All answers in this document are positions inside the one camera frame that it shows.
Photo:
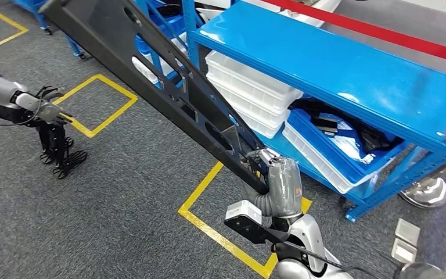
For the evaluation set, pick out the neighbour robot grey right hand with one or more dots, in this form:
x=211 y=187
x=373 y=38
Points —
x=51 y=112

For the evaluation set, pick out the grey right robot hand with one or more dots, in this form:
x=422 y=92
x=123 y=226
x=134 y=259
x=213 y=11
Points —
x=284 y=188

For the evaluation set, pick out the long black plastic panel part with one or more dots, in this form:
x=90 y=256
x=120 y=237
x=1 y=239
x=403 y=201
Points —
x=103 y=34

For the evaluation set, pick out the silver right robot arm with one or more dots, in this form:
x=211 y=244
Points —
x=307 y=231

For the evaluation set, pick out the small black plastic part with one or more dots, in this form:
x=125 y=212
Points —
x=325 y=125
x=377 y=138

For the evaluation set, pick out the neighbour humanoid robot body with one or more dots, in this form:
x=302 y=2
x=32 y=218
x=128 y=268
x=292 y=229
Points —
x=53 y=142

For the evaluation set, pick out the yellow floor tape square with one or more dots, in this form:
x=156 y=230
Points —
x=115 y=86
x=15 y=27

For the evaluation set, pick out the clear plastic bag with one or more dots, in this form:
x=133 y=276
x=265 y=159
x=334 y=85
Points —
x=348 y=144

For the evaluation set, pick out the silver floor outlet box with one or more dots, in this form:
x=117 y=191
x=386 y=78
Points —
x=407 y=231
x=403 y=252

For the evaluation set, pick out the chrome barrier stanchion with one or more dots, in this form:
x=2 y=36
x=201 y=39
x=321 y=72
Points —
x=423 y=271
x=425 y=192

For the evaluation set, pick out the red barrier belt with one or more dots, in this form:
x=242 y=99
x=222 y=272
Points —
x=380 y=32

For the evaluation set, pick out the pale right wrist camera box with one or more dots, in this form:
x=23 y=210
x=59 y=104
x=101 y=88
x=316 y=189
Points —
x=242 y=211

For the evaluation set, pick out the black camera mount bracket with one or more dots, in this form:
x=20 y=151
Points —
x=250 y=231

